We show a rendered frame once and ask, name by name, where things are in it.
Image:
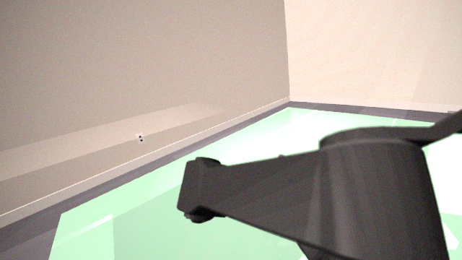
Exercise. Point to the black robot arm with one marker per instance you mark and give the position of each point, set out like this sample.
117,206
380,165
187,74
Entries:
366,193

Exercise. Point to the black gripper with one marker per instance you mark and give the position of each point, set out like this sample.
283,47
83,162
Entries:
310,253

